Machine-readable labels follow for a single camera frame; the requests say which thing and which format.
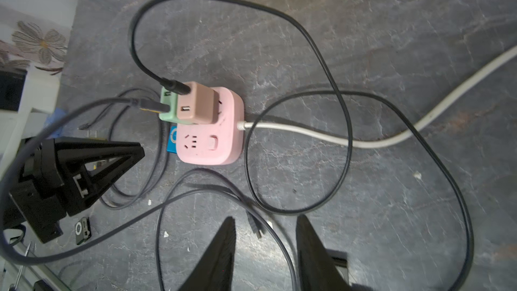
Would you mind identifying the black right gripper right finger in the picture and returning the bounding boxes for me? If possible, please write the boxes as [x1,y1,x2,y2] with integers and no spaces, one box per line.
[296,215,351,290]

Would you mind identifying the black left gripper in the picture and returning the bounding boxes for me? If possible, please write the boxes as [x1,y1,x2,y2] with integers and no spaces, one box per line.
[8,137,145,244]

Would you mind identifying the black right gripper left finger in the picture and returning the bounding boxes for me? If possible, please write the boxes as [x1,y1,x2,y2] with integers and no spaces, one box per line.
[179,216,236,290]

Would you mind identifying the green usb charger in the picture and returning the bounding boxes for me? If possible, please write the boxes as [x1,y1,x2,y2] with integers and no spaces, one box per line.
[159,83,195,125]

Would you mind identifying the beige usb charger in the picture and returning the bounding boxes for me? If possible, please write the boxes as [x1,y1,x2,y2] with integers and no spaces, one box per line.
[176,82,219,125]

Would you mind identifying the black usb cable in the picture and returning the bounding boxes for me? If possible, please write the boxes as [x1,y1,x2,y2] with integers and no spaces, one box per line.
[128,0,475,291]

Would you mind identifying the black mp3 player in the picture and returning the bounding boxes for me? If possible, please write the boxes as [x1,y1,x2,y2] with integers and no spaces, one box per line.
[327,249,348,269]
[75,217,92,246]

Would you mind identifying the silver surgical scissors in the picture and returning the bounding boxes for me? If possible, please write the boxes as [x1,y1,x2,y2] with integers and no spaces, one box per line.
[9,242,32,291]

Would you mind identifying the blue mp3 player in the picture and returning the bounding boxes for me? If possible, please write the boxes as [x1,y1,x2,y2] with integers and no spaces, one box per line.
[166,126,177,154]

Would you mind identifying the pink power strip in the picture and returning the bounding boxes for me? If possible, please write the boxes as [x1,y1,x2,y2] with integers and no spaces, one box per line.
[176,87,244,166]

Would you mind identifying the dark grey usb cable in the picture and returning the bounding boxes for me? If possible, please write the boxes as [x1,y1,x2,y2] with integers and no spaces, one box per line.
[77,87,170,211]

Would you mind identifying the white power strip cord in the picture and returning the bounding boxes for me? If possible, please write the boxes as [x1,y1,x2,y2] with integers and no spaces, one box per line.
[236,44,517,149]

